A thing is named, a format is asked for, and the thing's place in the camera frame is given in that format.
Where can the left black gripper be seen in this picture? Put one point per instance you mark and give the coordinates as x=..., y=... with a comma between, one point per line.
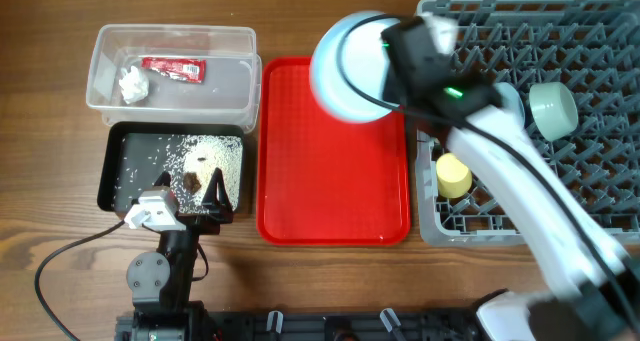
x=209, y=225

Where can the red ketchup packet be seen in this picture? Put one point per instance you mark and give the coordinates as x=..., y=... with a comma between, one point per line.
x=180, y=69

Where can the red serving tray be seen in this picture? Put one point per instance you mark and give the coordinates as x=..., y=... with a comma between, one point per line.
x=323, y=182

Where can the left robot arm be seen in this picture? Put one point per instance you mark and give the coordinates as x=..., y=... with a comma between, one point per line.
x=161, y=281

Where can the light blue plate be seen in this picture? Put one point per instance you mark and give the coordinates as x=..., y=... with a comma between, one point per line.
x=351, y=56

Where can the yellow plastic cup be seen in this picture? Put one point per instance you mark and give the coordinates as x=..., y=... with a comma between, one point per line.
x=453, y=177

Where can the black plastic tray bin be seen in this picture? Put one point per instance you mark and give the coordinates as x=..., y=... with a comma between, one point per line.
x=135, y=156

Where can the mint green bowl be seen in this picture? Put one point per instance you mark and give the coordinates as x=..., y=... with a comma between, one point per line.
x=553, y=109

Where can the grey dishwasher rack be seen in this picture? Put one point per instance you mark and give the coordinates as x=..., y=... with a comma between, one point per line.
x=590, y=46

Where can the clear plastic bin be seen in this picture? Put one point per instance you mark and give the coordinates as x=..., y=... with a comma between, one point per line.
x=229, y=93

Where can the white rice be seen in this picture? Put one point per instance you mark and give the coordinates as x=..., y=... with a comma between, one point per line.
x=202, y=155

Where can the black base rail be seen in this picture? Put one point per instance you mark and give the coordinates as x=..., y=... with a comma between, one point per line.
x=434, y=325

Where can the light blue small bowl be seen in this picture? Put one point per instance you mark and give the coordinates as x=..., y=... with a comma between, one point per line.
x=511, y=101

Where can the brown food scrap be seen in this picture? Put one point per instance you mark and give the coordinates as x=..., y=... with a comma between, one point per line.
x=191, y=182

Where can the white napkin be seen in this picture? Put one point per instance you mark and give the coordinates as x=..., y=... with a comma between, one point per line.
x=134, y=85

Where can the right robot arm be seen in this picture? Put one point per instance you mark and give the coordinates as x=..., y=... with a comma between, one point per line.
x=593, y=282

